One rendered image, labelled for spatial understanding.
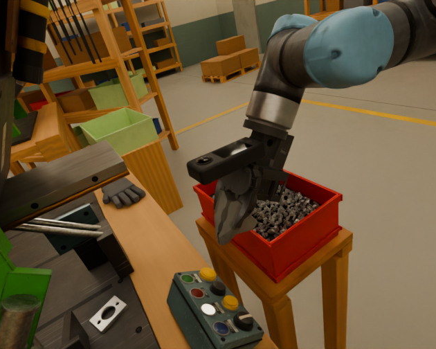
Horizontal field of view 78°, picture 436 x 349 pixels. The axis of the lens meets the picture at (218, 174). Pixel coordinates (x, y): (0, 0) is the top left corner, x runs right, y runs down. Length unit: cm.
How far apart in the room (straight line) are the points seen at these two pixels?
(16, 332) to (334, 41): 44
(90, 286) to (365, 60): 60
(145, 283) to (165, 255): 7
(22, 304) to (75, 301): 26
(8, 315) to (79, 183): 21
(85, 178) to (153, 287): 24
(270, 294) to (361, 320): 95
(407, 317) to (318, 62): 138
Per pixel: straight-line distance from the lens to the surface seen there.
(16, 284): 41
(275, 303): 63
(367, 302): 159
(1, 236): 46
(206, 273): 49
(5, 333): 40
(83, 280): 67
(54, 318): 64
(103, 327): 55
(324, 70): 32
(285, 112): 41
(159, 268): 59
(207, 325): 42
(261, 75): 43
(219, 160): 37
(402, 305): 161
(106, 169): 49
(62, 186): 50
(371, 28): 33
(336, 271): 78
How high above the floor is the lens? 131
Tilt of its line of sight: 30 degrees down
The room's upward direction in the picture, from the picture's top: 15 degrees counter-clockwise
